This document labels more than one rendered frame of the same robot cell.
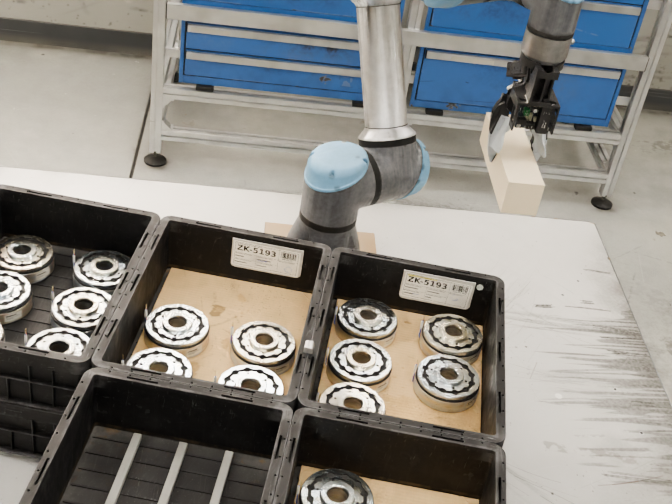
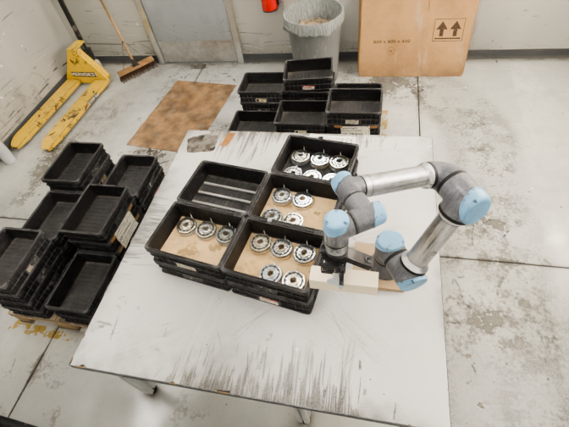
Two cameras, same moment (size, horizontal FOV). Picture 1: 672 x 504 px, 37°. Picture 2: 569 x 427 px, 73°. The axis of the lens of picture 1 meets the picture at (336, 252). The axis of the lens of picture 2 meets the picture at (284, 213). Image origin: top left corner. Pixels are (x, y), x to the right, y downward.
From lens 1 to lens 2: 1.99 m
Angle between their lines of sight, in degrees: 77
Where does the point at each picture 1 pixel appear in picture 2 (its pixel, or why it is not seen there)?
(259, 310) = (317, 224)
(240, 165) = not seen: outside the picture
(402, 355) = (290, 266)
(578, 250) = (415, 407)
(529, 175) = (317, 275)
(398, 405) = (265, 261)
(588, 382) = (304, 367)
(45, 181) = not seen: hidden behind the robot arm
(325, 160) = (386, 234)
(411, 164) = (399, 274)
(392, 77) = (421, 242)
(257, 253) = not seen: hidden behind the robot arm
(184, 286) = (329, 204)
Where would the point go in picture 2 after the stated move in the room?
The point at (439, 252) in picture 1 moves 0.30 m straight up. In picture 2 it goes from (400, 323) to (409, 291)
